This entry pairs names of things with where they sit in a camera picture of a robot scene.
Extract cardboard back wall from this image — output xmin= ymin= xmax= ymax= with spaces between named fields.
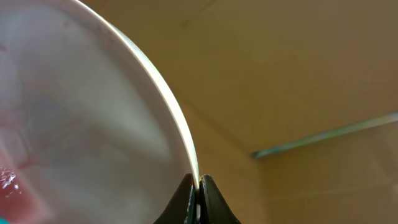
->
xmin=88 ymin=0 xmax=397 ymax=223

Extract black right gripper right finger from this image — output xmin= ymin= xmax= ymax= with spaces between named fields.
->
xmin=199 ymin=174 xmax=241 ymax=224

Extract white plate with pink rim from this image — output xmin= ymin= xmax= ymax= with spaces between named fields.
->
xmin=1 ymin=0 xmax=199 ymax=223

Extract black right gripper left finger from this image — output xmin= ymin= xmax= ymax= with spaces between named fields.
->
xmin=154 ymin=174 xmax=196 ymax=224

